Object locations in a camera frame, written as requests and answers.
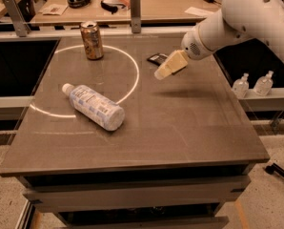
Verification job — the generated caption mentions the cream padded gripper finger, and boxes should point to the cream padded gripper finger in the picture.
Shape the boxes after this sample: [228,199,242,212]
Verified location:
[154,50,189,80]

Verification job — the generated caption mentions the black rxbar chocolate wrapper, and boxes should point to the black rxbar chocolate wrapper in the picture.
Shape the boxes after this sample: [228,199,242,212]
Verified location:
[147,52,187,76]

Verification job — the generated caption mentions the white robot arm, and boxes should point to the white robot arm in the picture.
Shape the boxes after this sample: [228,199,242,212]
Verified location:
[154,0,284,80]

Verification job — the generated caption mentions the orange soda can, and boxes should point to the orange soda can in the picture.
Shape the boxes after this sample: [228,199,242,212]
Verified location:
[80,21,104,60]

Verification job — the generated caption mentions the white paper sheet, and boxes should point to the white paper sheet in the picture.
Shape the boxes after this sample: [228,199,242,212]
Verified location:
[185,7,216,18]

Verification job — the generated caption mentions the small clear bottle left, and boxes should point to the small clear bottle left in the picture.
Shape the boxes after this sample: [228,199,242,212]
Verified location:
[232,73,249,98]

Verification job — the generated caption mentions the small clear bottle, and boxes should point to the small clear bottle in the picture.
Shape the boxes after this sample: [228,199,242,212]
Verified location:
[254,71,274,96]
[232,73,249,98]

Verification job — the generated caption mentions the black sunglasses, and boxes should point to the black sunglasses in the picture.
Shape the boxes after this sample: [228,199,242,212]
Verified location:
[101,0,125,14]

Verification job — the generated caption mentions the small clear bottle right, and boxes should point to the small clear bottle right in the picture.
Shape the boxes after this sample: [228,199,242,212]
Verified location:
[254,71,274,96]

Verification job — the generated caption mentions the white plastic water bottle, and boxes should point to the white plastic water bottle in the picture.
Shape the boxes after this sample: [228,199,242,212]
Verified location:
[62,83,125,131]

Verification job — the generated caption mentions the grey drawer cabinet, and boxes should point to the grey drawer cabinet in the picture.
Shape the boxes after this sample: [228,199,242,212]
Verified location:
[0,34,269,229]

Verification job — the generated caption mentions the printed paper card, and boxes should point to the printed paper card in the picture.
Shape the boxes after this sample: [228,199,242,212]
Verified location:
[42,4,68,15]

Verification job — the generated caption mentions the metal bracket middle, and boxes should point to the metal bracket middle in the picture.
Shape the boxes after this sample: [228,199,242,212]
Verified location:
[130,0,141,33]

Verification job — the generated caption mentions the metal bracket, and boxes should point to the metal bracket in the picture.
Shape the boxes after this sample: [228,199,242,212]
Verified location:
[130,0,141,33]
[2,0,30,37]

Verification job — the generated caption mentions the metal bracket left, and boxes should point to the metal bracket left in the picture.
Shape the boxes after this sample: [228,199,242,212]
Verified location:
[2,0,30,37]

